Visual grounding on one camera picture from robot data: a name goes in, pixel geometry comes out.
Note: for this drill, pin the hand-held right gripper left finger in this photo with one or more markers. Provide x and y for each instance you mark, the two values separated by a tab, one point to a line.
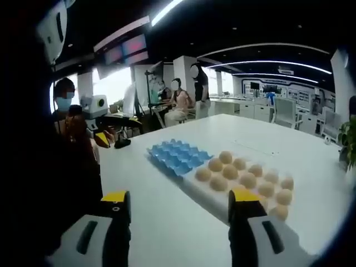
116	236

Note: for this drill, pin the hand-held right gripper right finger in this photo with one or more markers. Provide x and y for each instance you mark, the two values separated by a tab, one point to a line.
244	236

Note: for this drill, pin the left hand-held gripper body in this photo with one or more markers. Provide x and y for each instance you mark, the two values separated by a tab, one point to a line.
93	105

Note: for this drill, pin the group of brown eggs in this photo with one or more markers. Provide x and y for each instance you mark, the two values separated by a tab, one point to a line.
231	171

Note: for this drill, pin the blue egg tray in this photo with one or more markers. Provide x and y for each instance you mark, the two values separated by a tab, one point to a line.
178	155

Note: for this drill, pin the white dimpled tray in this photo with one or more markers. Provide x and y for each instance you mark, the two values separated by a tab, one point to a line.
205	197

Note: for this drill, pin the person's left hand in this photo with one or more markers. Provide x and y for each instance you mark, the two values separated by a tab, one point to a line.
76	123

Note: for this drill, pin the small black case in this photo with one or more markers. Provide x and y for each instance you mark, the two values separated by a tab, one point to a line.
122	143

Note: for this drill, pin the white table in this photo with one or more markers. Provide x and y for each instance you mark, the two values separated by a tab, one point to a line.
178	236

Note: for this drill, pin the hanging display screen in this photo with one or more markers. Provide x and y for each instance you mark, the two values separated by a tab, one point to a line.
128	50

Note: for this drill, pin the operator in black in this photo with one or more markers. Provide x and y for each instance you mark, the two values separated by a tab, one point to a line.
41	180

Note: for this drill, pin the white square pillar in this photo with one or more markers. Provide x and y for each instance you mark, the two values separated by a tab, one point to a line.
183	71
343	83

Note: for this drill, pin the white worn device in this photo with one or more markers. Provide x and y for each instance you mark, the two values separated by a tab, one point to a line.
53	30

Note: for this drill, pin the straight ceiling light strip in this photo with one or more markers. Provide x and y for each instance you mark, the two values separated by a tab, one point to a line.
167	11

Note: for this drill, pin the long white counter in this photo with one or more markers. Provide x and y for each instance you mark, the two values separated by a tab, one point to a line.
244	107

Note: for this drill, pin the small white round object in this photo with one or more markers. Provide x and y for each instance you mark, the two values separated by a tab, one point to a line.
328	141

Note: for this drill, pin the white mesh chair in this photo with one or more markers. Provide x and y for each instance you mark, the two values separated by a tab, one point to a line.
286	111
331	122

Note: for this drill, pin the green potted plant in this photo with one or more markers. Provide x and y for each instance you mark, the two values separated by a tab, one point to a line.
349	136

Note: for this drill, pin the curved ceiling light strip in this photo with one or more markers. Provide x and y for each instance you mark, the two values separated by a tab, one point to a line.
264	61

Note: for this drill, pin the ceiling air conditioner vent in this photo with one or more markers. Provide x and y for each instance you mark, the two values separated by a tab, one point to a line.
286	69

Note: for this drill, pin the green frame stand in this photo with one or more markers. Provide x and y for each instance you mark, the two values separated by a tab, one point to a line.
147	89

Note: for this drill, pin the black wall monitor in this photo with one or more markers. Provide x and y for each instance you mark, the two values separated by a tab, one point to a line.
254	85

